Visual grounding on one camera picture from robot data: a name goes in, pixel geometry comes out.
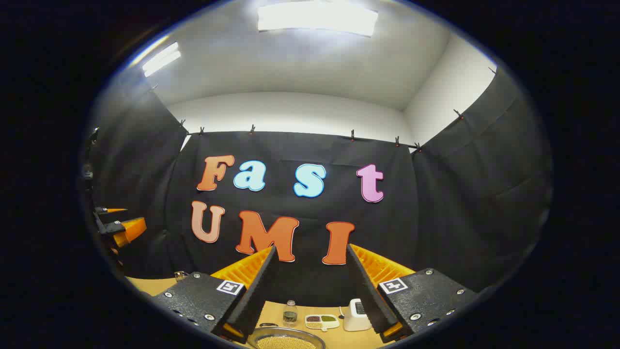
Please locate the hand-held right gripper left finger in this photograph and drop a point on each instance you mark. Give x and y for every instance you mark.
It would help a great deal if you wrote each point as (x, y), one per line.
(259, 291)

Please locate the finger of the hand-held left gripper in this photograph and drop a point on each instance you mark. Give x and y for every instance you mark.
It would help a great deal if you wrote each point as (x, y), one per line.
(114, 228)
(104, 211)

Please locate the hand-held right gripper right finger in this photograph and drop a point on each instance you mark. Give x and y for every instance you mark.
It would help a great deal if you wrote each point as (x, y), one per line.
(370, 295)

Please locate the pile of soybeans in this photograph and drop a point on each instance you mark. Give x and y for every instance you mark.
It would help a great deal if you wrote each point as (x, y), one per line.
(286, 343)

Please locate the white toaster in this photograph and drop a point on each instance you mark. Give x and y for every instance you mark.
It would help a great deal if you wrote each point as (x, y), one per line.
(356, 320)

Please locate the clear plastic water bottle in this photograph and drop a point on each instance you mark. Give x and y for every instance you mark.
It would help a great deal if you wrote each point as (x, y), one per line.
(290, 315)

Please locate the white divided dish of beans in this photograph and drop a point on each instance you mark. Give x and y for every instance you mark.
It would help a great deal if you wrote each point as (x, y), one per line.
(322, 320)

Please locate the black backdrop cloth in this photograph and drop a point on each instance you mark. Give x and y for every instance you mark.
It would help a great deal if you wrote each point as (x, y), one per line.
(436, 218)

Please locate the ceiling light panel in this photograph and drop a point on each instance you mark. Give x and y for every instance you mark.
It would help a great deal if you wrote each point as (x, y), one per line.
(317, 18)
(161, 59)

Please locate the row of black cloth clips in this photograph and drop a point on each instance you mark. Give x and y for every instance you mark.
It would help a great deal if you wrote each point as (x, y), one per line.
(252, 129)

